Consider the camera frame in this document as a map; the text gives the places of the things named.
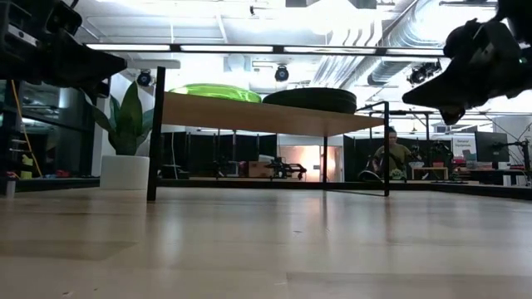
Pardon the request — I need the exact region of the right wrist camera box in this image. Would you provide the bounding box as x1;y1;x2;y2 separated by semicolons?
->
443;18;480;60

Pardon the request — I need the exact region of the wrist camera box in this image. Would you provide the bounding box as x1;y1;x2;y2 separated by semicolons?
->
443;18;480;60
45;0;83;37

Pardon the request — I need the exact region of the black table frame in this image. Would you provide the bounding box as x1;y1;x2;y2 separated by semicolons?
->
16;177;532;201

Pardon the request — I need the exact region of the brown cardboard box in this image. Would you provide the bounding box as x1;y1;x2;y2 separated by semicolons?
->
248;160;275;179

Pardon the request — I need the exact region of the dark computer monitor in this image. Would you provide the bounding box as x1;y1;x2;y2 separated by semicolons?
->
475;131;510;164

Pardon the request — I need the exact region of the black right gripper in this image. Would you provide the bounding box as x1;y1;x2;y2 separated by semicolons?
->
401;18;532;125

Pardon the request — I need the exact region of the yellow hanging cable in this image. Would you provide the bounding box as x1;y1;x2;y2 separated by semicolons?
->
10;79;44;179

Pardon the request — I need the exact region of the wooden shelf with black frame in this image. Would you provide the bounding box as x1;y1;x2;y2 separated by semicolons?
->
145;66;391;203

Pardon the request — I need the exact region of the transparent green plate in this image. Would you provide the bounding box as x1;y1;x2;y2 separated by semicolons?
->
177;82;253;90
169;86;263;104

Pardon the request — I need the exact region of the overhead light bar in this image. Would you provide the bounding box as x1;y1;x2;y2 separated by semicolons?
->
85;42;446;57

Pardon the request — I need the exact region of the green snake plant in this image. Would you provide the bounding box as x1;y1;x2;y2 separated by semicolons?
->
85;81;155;157

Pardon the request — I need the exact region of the white plant pot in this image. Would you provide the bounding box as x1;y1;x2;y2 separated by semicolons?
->
99;154;150;191

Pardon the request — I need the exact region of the medium dark grey plate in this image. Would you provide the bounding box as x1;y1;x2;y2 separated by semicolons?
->
268;89;353;96

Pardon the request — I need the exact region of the person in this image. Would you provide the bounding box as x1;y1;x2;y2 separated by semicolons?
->
371;127;413;180

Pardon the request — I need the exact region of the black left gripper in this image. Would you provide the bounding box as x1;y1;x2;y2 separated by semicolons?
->
0;0;128;99

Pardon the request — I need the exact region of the white printed sign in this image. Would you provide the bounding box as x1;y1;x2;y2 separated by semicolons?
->
451;136;477;159

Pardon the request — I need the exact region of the black wheeled cart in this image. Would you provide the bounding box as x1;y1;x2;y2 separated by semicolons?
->
265;156;308;181

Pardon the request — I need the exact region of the low wooden side table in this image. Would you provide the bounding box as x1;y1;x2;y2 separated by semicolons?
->
411;166;450;180

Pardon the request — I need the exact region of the white cup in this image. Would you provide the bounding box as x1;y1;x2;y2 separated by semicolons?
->
3;172;18;199

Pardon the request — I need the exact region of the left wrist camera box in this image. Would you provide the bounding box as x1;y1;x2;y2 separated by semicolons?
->
45;0;83;37

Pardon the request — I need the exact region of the ribbed ceiling air duct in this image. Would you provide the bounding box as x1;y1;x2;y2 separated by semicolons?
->
311;0;458;87

